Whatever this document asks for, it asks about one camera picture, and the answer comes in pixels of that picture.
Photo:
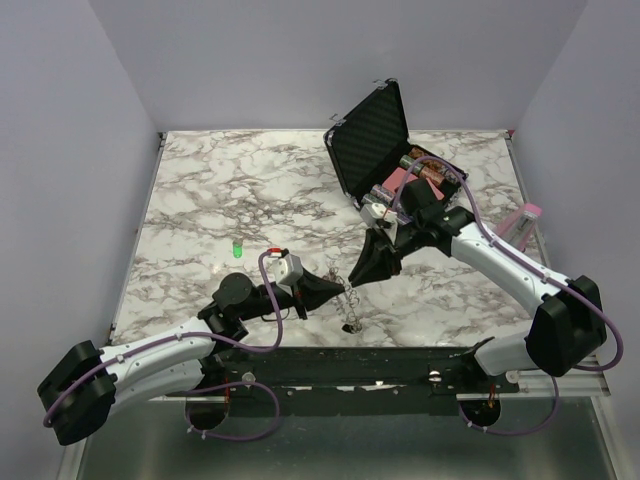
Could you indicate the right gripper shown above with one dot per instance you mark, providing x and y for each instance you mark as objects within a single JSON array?
[{"x": 377, "y": 260}]

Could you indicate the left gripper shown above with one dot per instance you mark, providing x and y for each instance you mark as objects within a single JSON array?
[{"x": 311, "y": 291}]

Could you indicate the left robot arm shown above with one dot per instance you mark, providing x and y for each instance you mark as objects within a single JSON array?
[{"x": 89, "y": 383}]

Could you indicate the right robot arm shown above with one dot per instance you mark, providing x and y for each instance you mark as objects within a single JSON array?
[{"x": 566, "y": 317}]

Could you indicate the pink card deck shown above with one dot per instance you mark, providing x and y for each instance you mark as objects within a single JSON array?
[{"x": 392, "y": 183}]

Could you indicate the black poker chip case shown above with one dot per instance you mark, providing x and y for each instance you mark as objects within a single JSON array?
[{"x": 367, "y": 144}]

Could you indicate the pink holder block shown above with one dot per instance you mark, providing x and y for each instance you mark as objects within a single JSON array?
[{"x": 518, "y": 227}]

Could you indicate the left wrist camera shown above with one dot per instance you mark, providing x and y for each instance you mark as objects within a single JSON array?
[{"x": 288, "y": 270}]

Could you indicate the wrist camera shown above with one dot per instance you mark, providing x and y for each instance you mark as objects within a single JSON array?
[
  {"x": 288, "y": 270},
  {"x": 380, "y": 218}
]

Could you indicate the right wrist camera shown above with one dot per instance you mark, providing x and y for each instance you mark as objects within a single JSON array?
[{"x": 380, "y": 218}]

